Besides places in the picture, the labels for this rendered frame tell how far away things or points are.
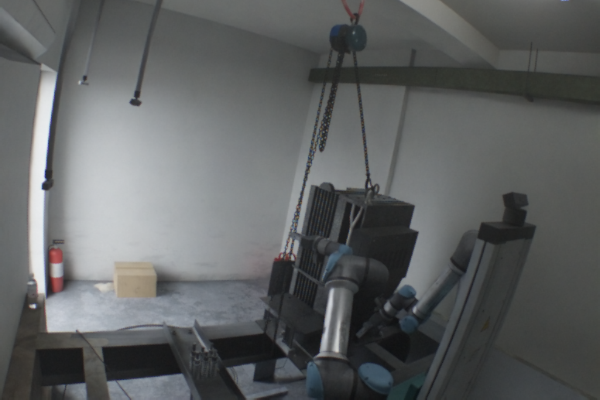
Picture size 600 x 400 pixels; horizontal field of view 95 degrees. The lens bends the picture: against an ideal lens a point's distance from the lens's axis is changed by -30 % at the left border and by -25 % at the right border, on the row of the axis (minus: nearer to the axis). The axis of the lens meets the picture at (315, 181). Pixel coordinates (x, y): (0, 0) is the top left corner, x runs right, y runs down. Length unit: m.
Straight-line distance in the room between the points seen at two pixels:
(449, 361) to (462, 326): 0.12
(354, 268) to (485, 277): 0.49
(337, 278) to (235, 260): 3.22
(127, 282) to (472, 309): 3.24
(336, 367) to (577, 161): 2.02
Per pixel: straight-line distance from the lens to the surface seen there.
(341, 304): 1.20
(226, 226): 4.17
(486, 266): 0.96
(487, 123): 2.84
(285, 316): 2.05
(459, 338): 1.03
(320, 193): 2.07
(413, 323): 1.49
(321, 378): 1.09
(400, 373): 2.25
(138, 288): 3.76
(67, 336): 2.13
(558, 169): 2.58
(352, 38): 1.79
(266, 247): 4.50
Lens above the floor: 1.91
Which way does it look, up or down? 7 degrees down
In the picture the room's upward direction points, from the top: 12 degrees clockwise
